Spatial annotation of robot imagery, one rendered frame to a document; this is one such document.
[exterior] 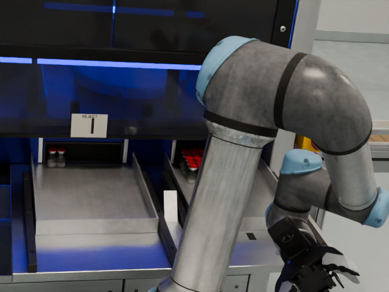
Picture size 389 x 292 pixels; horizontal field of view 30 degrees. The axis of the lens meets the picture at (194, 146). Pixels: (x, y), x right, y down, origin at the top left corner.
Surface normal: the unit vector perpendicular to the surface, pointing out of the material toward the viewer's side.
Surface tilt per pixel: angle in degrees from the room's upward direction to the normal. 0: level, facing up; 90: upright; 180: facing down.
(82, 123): 90
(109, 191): 0
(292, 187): 84
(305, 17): 90
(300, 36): 90
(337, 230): 0
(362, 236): 0
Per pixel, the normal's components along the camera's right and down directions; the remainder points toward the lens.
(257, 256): 0.12, -0.91
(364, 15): 0.23, 0.42
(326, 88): 0.22, -0.12
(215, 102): -0.82, -0.13
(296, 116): -0.33, 0.61
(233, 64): -0.37, -0.22
